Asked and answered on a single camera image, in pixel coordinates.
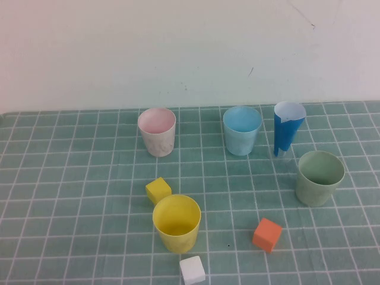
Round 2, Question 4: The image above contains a yellow plastic cup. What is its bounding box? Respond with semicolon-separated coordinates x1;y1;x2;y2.
152;194;202;254

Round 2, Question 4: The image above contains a pink speckled plastic cup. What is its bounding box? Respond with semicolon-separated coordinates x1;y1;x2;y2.
137;107;177;157

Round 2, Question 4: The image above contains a yellow foam cube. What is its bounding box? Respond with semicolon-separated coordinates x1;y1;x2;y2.
145;176;173;205

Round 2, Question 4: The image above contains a blue rolled paper cone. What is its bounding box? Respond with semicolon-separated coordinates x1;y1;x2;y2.
273;100;307;158

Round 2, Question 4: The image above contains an orange foam cube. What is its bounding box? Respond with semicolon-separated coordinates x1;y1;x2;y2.
252;217;283;254

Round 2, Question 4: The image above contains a green white-grid tablecloth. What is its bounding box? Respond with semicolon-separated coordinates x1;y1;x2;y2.
0;100;380;285

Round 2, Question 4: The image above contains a white foam cube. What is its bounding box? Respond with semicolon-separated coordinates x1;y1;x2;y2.
179;255;206;285

